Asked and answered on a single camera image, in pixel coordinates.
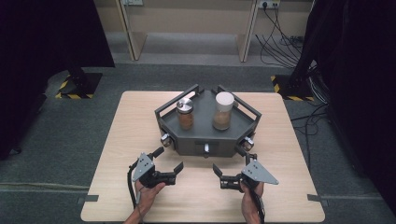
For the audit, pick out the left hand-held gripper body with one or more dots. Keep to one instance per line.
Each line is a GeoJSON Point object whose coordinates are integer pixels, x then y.
{"type": "Point", "coordinates": [143, 168]}

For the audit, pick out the white wall socket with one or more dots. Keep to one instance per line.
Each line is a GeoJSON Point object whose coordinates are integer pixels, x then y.
{"type": "Point", "coordinates": [132, 2]}
{"type": "Point", "coordinates": [269, 3]}

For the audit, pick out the glass jar with metal lid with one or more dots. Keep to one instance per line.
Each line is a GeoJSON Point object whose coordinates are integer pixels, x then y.
{"type": "Point", "coordinates": [185, 116]}

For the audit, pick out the dark curtain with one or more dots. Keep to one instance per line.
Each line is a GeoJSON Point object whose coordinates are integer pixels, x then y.
{"type": "Point", "coordinates": [37, 56]}
{"type": "Point", "coordinates": [361, 77]}

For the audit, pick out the person's right hand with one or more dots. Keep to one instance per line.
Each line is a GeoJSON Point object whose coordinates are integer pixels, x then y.
{"type": "Point", "coordinates": [249, 202]}

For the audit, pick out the black table edge bracket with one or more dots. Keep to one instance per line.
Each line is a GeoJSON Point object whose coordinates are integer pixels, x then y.
{"type": "Point", "coordinates": [88, 198]}
{"type": "Point", "coordinates": [317, 199]}

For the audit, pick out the beige desk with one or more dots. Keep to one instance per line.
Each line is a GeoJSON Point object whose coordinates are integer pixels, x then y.
{"type": "Point", "coordinates": [190, 18]}

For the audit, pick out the glass jar with white lid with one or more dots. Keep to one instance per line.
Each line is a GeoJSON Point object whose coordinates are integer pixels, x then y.
{"type": "Point", "coordinates": [223, 112]}

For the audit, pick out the person's left hand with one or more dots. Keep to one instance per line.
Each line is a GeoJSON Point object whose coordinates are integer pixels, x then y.
{"type": "Point", "coordinates": [146, 196]}

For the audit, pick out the striped black stand base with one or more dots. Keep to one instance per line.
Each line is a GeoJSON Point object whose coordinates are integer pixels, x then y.
{"type": "Point", "coordinates": [79, 85]}
{"type": "Point", "coordinates": [291, 88]}

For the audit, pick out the dark grey corner shelf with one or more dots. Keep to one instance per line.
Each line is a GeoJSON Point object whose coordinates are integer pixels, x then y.
{"type": "Point", "coordinates": [204, 130]}

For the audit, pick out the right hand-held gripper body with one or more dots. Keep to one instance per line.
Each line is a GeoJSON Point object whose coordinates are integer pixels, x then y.
{"type": "Point", "coordinates": [258, 172]}

